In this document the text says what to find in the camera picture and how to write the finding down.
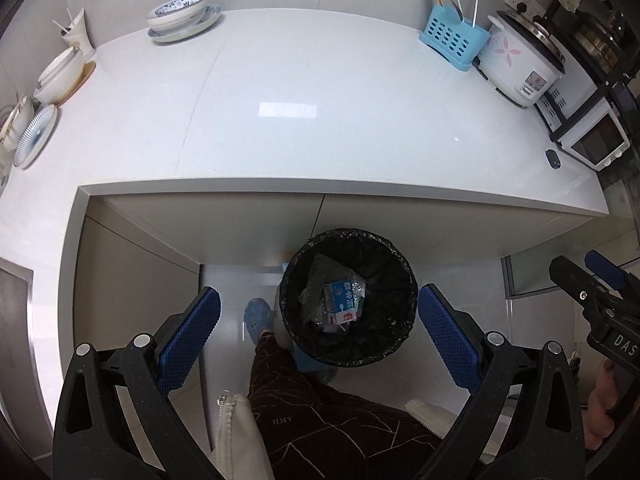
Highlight blue slipper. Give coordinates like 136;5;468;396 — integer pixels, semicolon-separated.
243;297;275;346
290;345;339;384

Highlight white socket with switch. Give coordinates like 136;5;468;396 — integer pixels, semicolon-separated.
504;0;546;18

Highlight dark patterned trousers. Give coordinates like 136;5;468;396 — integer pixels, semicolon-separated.
247;332;451;480

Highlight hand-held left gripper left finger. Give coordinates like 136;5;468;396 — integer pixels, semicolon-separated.
52;286;222;480

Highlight person's right hand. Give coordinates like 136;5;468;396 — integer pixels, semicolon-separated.
585;360;625;453

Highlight bin with black bag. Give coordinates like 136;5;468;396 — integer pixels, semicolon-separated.
277;228;420;368

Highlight metal pot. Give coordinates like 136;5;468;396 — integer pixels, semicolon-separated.
570;12;624;69

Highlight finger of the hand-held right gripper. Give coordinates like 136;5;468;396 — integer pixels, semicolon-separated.
549;256;608;311
585;250;640;292

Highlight blue patterned bowl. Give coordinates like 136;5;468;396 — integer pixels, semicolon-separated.
146;0;207;23

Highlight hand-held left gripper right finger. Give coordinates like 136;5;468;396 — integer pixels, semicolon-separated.
418;284;586;480

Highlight large white bowl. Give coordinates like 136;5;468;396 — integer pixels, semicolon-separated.
34;46;85;105

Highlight white flowered rice cooker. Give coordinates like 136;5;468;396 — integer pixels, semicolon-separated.
474;9;568;109

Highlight blue patterned plate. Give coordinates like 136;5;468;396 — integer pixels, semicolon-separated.
148;4;222;43

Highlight blue utensil holder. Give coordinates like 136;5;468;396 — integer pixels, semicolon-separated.
419;3;491;73

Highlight blue striped plate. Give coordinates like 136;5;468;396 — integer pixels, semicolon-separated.
13;104;59;169

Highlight stainless steel sink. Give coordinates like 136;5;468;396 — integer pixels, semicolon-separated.
0;256;53;461

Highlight white teacup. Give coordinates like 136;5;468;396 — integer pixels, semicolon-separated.
0;95;36;151

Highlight white cup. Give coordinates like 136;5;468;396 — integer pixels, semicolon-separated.
61;8;97;58

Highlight black metal rack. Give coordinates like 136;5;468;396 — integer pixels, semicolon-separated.
542;0;640;151

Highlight blue white milk carton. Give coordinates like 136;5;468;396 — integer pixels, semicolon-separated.
322;280;361;325

